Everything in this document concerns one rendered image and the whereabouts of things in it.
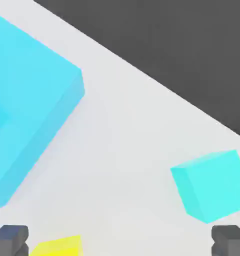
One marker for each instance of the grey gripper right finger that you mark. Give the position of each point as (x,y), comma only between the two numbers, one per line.
(232,240)

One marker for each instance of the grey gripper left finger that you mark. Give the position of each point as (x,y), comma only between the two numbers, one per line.
(9,240)

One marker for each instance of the small yellow cube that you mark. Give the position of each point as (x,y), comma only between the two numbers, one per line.
(58,247)

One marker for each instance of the small cyan cube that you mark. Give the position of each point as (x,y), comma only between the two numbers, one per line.
(212,186)

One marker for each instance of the large light blue box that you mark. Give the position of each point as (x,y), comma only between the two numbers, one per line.
(28,104)

